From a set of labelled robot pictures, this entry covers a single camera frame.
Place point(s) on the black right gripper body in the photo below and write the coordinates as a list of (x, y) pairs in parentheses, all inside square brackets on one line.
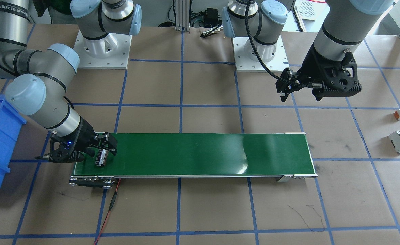
[(86, 133)]

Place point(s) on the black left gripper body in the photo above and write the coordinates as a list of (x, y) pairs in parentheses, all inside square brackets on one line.
[(309, 67)]

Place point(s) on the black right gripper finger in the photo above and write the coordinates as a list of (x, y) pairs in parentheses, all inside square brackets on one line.
[(107, 141), (90, 152)]

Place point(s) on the black cylindrical capacitor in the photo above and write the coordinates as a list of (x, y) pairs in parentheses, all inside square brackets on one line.
[(100, 158)]

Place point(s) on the green conveyor belt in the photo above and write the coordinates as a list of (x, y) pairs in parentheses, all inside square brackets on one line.
[(282, 155)]

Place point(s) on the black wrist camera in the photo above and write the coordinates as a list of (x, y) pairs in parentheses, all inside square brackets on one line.
[(287, 84)]

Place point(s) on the robot white base plate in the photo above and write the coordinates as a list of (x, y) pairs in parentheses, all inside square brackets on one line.
[(273, 56), (102, 51)]

